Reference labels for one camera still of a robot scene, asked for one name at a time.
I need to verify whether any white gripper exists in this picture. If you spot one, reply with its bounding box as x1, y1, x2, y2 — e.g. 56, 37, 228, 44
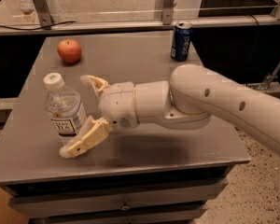
59, 75, 138, 158

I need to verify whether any clear blue-label plastic bottle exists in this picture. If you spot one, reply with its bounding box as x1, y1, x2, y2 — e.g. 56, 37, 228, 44
43, 73, 87, 145

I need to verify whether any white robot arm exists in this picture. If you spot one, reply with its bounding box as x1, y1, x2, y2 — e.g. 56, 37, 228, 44
59, 64, 280, 158

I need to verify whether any red apple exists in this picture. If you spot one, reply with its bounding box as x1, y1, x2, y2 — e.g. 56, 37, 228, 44
57, 39, 82, 63

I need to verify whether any grey drawer cabinet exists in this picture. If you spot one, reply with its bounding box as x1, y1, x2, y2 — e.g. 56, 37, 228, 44
0, 32, 249, 224

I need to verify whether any drawer knob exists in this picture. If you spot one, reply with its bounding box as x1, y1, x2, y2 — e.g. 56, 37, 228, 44
120, 203, 131, 211

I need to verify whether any blue Pepsi can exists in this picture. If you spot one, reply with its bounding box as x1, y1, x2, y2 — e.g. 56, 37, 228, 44
171, 21, 193, 62

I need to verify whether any cardboard box corner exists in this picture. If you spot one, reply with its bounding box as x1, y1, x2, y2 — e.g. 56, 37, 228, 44
0, 188, 29, 224

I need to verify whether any black cable on rail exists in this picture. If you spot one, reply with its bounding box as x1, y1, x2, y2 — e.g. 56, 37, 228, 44
0, 20, 77, 32

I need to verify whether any metal bracket left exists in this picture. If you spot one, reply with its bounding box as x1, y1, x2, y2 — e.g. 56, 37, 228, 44
33, 0, 52, 30

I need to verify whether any metal bracket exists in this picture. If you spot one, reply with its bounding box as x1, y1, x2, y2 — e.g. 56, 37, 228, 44
161, 0, 175, 25
33, 0, 52, 30

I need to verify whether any metal bracket centre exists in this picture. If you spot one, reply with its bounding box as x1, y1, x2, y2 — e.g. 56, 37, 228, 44
161, 0, 175, 25

